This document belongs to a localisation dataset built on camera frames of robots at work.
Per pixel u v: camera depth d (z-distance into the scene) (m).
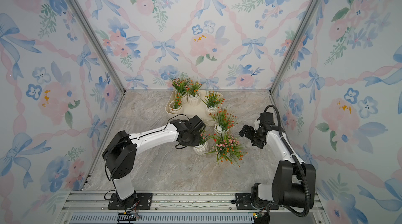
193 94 1.08
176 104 1.00
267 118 0.70
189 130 0.64
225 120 0.88
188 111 1.07
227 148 0.75
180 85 1.02
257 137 0.73
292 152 0.47
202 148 0.83
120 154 0.46
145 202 0.74
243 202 0.73
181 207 0.73
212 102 0.97
